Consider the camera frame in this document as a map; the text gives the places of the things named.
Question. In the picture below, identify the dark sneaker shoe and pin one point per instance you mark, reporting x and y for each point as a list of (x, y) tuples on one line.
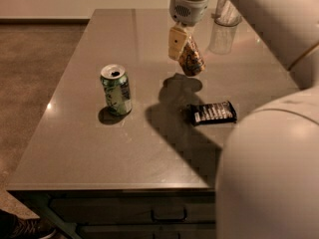
[(14, 227)]

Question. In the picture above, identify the clear cup with utensils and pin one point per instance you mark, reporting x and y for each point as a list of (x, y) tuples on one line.
[(226, 14)]

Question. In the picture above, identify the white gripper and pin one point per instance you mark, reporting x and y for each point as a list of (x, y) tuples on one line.
[(189, 11)]

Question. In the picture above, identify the lower cabinet drawer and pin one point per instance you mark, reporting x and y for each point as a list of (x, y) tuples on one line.
[(162, 231)]

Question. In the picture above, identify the green soda can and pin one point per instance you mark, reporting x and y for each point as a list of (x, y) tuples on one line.
[(115, 82)]

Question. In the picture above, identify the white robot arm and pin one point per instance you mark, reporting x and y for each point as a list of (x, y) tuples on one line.
[(267, 182)]

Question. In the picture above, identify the black snack bar wrapper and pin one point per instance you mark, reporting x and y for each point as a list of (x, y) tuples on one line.
[(212, 113)]

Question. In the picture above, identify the orange soda can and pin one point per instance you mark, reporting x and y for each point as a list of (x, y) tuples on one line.
[(191, 60)]

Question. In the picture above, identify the dark cabinet drawer with handle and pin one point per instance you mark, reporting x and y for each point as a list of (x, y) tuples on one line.
[(136, 209)]

